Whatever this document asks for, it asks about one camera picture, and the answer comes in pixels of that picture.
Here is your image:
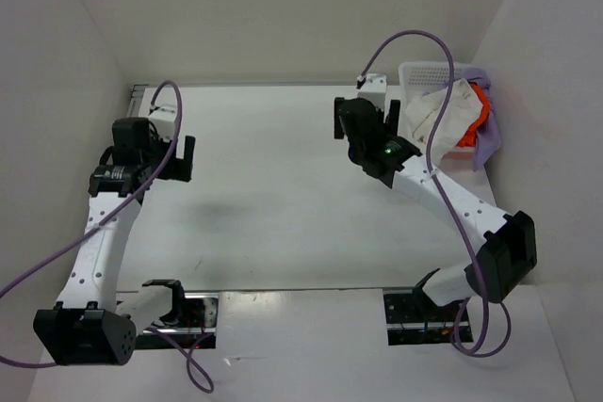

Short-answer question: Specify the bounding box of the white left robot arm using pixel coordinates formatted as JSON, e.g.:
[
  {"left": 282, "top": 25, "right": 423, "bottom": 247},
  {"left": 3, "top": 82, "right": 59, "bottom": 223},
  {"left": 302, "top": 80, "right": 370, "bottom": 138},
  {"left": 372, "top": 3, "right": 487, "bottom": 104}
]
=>
[{"left": 33, "top": 110, "right": 195, "bottom": 366}]

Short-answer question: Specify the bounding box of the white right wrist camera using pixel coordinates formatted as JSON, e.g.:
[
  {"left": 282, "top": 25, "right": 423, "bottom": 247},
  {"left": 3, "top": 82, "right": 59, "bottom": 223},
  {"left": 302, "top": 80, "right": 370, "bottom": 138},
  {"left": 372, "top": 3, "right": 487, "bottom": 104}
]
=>
[{"left": 356, "top": 73, "right": 387, "bottom": 110}]

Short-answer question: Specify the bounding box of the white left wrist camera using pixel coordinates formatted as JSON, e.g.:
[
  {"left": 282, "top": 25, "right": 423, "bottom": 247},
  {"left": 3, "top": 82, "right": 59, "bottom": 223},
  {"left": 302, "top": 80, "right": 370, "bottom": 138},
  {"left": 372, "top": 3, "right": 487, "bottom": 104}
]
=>
[{"left": 148, "top": 105, "right": 178, "bottom": 142}]

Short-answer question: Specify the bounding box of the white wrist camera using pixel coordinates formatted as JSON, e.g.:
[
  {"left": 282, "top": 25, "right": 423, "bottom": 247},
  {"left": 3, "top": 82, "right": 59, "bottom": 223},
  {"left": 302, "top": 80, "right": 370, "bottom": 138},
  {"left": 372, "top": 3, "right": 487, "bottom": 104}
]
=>
[
  {"left": 356, "top": 73, "right": 387, "bottom": 110},
  {"left": 148, "top": 105, "right": 178, "bottom": 142}
]

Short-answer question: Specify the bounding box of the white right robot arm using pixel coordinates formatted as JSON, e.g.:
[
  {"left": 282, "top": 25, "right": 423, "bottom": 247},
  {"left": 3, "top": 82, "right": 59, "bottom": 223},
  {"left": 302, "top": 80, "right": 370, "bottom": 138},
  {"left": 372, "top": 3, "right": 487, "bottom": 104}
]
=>
[{"left": 334, "top": 98, "right": 537, "bottom": 320}]

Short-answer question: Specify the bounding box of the orange t shirt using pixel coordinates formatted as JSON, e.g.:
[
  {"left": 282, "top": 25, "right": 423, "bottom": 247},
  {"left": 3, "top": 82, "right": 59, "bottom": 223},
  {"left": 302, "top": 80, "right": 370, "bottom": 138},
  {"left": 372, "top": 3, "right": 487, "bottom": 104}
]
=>
[{"left": 457, "top": 82, "right": 491, "bottom": 148}]

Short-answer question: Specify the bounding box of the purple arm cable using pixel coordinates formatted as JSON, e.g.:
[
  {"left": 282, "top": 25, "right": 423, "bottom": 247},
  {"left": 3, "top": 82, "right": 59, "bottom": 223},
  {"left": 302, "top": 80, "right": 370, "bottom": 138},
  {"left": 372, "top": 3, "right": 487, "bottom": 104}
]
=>
[
  {"left": 356, "top": 30, "right": 513, "bottom": 358},
  {"left": 0, "top": 80, "right": 216, "bottom": 394}
]

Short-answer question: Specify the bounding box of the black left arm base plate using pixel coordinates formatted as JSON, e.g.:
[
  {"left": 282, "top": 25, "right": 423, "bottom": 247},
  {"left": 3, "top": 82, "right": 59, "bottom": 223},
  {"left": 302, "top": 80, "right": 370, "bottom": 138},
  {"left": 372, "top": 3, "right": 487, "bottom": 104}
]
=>
[{"left": 116, "top": 287, "right": 220, "bottom": 350}]

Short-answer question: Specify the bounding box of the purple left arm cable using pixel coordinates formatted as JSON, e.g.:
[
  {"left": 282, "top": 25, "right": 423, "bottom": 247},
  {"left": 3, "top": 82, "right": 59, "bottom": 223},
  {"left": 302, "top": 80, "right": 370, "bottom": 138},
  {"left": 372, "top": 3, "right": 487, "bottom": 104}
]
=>
[{"left": 0, "top": 80, "right": 216, "bottom": 394}]

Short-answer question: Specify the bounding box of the lavender t shirt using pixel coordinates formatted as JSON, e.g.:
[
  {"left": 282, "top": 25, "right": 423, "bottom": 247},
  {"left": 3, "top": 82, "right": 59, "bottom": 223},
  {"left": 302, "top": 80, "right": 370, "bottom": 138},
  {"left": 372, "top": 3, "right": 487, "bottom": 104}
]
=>
[{"left": 462, "top": 67, "right": 501, "bottom": 171}]

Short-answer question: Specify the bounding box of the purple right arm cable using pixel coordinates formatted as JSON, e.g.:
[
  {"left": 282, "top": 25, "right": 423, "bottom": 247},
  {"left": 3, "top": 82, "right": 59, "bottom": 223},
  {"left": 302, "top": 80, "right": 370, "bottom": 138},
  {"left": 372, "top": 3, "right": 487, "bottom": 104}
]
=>
[{"left": 356, "top": 30, "right": 513, "bottom": 358}]

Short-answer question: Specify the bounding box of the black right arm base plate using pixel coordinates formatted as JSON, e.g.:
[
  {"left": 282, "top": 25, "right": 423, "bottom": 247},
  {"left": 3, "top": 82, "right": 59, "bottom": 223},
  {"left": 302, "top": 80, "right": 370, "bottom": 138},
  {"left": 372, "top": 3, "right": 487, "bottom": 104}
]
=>
[{"left": 383, "top": 290, "right": 461, "bottom": 346}]

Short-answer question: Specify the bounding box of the white plastic laundry basket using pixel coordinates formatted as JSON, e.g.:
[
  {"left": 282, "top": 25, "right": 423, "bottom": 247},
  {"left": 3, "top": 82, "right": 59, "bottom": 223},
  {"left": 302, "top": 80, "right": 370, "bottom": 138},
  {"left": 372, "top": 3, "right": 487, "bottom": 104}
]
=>
[{"left": 399, "top": 62, "right": 475, "bottom": 159}]

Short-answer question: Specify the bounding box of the white t shirt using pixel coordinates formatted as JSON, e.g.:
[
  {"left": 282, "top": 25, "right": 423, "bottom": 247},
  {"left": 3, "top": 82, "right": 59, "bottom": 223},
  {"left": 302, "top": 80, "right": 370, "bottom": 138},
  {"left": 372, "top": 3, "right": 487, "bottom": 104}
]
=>
[{"left": 402, "top": 79, "right": 481, "bottom": 165}]

